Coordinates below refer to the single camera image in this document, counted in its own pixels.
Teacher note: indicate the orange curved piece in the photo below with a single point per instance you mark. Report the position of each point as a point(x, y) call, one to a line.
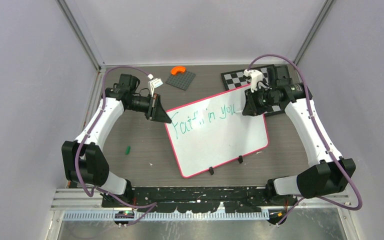
point(177, 70)

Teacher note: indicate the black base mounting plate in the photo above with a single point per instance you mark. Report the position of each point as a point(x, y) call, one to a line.
point(198, 199)

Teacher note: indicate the whiteboard with pink frame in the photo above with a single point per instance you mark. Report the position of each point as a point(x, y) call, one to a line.
point(207, 133)

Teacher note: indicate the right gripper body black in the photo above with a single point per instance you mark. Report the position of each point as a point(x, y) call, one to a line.
point(264, 98)

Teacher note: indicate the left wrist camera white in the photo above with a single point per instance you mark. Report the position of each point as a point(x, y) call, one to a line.
point(153, 83)

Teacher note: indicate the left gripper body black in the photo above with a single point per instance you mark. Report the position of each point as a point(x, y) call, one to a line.
point(139, 104)

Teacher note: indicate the aluminium slotted rail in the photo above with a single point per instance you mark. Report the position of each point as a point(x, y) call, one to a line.
point(129, 215)

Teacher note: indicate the black white chessboard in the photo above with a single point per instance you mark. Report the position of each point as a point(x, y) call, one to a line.
point(235, 78)

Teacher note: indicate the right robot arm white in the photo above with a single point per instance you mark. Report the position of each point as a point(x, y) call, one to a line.
point(328, 169)

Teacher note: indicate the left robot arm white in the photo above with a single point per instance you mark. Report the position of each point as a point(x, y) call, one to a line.
point(83, 158)

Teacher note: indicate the green marker cap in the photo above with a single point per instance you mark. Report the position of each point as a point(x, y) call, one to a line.
point(128, 149)

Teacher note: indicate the grey studded baseplate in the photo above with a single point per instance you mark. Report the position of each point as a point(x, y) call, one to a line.
point(181, 80)

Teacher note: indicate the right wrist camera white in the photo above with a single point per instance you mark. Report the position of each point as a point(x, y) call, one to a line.
point(255, 77)

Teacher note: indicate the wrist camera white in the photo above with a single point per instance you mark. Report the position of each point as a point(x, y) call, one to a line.
point(255, 77)
point(153, 83)

